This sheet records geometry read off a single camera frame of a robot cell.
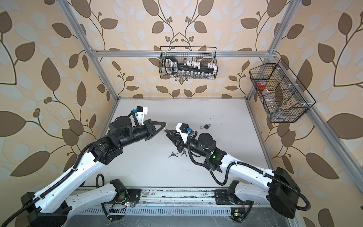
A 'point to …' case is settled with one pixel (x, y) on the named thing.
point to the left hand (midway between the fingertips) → (167, 124)
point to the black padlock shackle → (205, 126)
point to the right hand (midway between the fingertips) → (168, 133)
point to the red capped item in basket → (262, 84)
